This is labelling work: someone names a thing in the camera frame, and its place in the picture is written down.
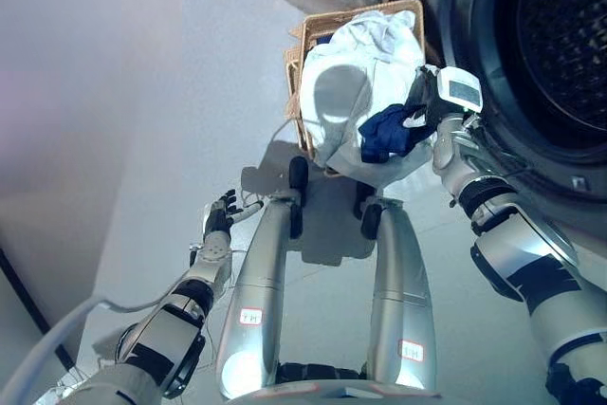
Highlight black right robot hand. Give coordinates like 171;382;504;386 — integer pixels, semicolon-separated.
401;64;485;141

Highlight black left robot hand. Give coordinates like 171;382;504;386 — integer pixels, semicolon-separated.
203;188;265;238

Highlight navy blue garment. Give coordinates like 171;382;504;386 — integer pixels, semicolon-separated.
358;103;435;163

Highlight washing machine drum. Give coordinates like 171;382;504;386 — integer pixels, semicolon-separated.
421;0;607;248

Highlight woven wicker laundry basket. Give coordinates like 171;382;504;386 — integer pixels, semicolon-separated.
283;0;427;179

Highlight light grey garment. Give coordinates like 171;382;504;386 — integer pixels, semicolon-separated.
350;9;414;64

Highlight black left robot foot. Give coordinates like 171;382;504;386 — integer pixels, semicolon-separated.
287;155;310;241

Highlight black robot foot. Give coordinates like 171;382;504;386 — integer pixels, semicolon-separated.
352;181;384;241
287;155;310;241

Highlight white garment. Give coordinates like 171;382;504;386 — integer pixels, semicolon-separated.
298;9;441;189

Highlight black right robot foot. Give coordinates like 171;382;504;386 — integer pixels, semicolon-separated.
352;181;384;241

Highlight silver right robot leg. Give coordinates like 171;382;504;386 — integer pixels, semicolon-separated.
368;197;438;391

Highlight robot torso grey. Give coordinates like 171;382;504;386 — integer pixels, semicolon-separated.
248;360;445;405

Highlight white cable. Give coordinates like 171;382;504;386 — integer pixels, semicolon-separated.
0;294;160;405

